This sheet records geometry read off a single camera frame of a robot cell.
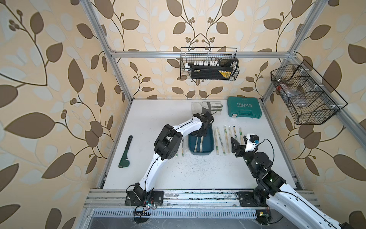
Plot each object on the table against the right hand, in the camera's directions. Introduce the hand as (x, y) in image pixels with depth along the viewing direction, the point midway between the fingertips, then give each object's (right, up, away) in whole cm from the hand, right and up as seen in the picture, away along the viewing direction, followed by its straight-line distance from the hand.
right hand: (237, 138), depth 77 cm
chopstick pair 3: (-8, -6, +20) cm, 22 cm away
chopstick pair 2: (-6, 0, +25) cm, 26 cm away
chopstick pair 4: (0, 0, +25) cm, 25 cm away
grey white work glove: (-5, +19, +39) cm, 44 cm away
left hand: (-18, -2, +22) cm, 28 cm away
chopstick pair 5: (+2, -1, +23) cm, 23 cm away
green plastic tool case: (+16, +18, +33) cm, 41 cm away
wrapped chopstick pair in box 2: (-19, -9, +17) cm, 27 cm away
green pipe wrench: (-66, -17, +10) cm, 69 cm away
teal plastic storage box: (-14, -7, +19) cm, 25 cm away
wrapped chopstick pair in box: (-22, -9, +17) cm, 29 cm away
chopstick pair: (-31, -12, +15) cm, 36 cm away
